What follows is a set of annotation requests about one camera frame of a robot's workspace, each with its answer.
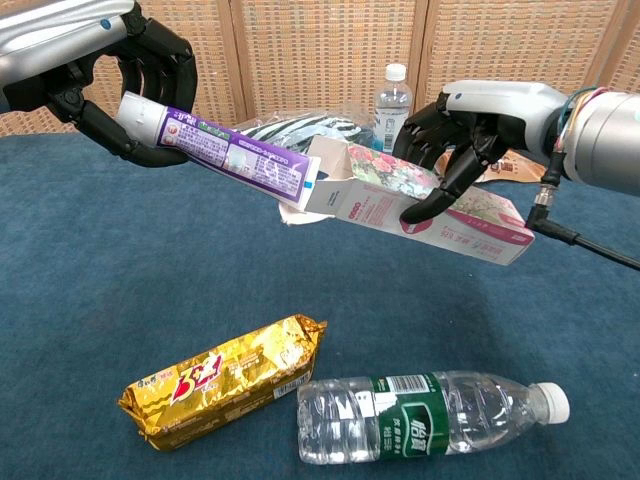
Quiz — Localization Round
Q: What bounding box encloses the woven folding screen panel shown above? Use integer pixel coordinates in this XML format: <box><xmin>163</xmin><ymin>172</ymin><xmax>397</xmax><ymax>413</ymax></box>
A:
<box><xmin>0</xmin><ymin>94</ymin><xmax>96</xmax><ymax>137</ymax></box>
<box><xmin>89</xmin><ymin>0</ymin><xmax>247</xmax><ymax>132</ymax></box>
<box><xmin>582</xmin><ymin>0</ymin><xmax>640</xmax><ymax>96</ymax></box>
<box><xmin>229</xmin><ymin>0</ymin><xmax>430</xmax><ymax>126</ymax></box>
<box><xmin>414</xmin><ymin>0</ymin><xmax>632</xmax><ymax>125</ymax></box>

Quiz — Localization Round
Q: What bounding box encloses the gold foil biscuit packet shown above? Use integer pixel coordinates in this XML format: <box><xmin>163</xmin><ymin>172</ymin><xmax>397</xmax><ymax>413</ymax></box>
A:
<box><xmin>117</xmin><ymin>313</ymin><xmax>329</xmax><ymax>452</ymax></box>

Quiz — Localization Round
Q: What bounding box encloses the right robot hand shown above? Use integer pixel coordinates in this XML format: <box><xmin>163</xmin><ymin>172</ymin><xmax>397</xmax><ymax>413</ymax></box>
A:
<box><xmin>392</xmin><ymin>79</ymin><xmax>571</xmax><ymax>225</ymax></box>

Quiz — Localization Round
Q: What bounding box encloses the large green-label water bottle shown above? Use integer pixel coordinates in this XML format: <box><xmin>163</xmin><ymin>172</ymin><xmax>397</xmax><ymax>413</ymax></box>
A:
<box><xmin>296</xmin><ymin>369</ymin><xmax>571</xmax><ymax>465</ymax></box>

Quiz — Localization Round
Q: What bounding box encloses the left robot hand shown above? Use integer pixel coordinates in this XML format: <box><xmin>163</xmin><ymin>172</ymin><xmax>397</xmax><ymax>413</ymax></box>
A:
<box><xmin>0</xmin><ymin>0</ymin><xmax>197</xmax><ymax>169</ymax></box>

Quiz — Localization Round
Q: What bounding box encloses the striped cloth in plastic bag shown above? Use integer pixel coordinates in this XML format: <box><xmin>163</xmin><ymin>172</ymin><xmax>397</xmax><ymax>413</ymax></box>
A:
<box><xmin>232</xmin><ymin>102</ymin><xmax>376</xmax><ymax>151</ymax></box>

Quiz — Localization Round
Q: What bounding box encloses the small blue-label water bottle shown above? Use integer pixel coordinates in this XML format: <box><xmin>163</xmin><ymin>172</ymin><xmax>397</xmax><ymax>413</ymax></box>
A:
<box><xmin>372</xmin><ymin>63</ymin><xmax>414</xmax><ymax>151</ymax></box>

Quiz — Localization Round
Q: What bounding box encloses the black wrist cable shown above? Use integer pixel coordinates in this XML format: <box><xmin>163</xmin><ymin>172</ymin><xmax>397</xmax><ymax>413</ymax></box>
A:
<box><xmin>524</xmin><ymin>149</ymin><xmax>640</xmax><ymax>272</ymax></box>

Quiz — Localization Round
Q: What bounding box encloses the brown spout pouch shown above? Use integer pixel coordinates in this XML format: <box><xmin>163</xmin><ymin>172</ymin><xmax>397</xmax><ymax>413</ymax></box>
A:
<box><xmin>433</xmin><ymin>147</ymin><xmax>551</xmax><ymax>185</ymax></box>

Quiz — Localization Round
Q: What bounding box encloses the blue carpet table cover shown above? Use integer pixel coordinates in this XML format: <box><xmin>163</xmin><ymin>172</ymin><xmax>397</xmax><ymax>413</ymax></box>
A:
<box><xmin>0</xmin><ymin>119</ymin><xmax>640</xmax><ymax>480</ymax></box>

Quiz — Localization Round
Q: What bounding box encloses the floral toothpaste carton box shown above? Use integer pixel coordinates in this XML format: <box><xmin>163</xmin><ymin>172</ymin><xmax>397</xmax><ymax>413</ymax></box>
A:
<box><xmin>277</xmin><ymin>133</ymin><xmax>536</xmax><ymax>266</ymax></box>

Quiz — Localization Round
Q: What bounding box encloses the purple white toothpaste tube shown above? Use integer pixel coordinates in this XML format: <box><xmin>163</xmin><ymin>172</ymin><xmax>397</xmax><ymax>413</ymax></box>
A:
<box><xmin>116</xmin><ymin>90</ymin><xmax>323</xmax><ymax>212</ymax></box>

